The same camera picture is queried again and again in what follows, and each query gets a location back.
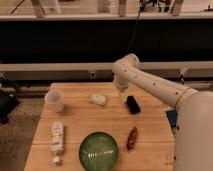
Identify black rectangular block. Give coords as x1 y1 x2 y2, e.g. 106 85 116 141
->
126 96 141 114

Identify red-brown chili pepper toy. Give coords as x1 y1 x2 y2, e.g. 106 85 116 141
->
126 127 138 150

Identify black equipment at left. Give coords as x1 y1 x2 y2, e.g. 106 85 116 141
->
0 72 19 124

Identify blue power box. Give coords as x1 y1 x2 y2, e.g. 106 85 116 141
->
166 110 177 127

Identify white plastic bottle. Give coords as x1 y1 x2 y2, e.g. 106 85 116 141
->
50 121 64 166

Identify green ceramic bowl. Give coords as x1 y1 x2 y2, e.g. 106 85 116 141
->
79 132 119 171

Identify clear plastic cup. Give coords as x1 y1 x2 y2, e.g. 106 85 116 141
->
44 89 64 113

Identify black hanging cable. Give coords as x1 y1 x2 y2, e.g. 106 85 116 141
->
124 0 143 58

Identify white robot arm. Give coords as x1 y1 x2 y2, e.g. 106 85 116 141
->
112 54 213 171

